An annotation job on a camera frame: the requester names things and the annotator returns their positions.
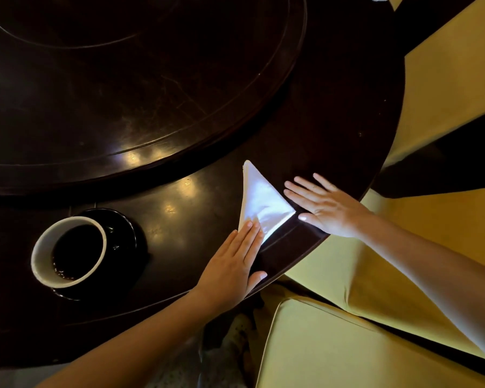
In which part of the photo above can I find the person's left hand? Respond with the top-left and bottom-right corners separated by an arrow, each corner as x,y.
193,220 -> 268,316

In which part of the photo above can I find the person's right hand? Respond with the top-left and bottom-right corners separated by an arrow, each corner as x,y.
283,173 -> 375,239

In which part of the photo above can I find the white cloth napkin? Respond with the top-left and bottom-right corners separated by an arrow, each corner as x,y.
238,160 -> 297,244

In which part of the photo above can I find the person's left forearm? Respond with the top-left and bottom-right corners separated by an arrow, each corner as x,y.
36,287 -> 227,388

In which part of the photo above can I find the person's right forearm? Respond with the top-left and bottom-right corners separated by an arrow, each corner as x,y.
356,214 -> 485,366

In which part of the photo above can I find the yellow upholstered chair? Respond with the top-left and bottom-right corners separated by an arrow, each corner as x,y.
255,298 -> 485,388
382,0 -> 485,169
285,186 -> 485,362

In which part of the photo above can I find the black saucer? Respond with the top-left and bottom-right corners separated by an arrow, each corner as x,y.
52,208 -> 147,302

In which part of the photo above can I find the dark coffee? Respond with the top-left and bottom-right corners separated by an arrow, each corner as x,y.
52,224 -> 103,281

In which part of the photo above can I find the white-rimmed coffee cup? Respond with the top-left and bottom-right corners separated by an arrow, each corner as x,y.
31,216 -> 107,289

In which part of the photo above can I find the dark wooden round turntable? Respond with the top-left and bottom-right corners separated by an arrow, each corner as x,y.
0,0 -> 308,197

